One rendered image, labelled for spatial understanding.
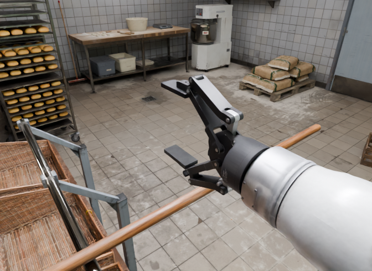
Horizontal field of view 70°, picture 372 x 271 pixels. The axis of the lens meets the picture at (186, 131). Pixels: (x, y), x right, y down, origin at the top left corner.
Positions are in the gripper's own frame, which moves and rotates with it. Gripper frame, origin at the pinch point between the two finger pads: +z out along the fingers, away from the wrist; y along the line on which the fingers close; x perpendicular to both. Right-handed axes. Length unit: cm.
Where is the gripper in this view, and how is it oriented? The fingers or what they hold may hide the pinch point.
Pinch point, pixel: (172, 119)
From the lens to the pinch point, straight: 49.4
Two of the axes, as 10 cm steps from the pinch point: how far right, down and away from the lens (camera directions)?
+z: -6.1, -3.8, 6.9
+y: 0.0, 8.7, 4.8
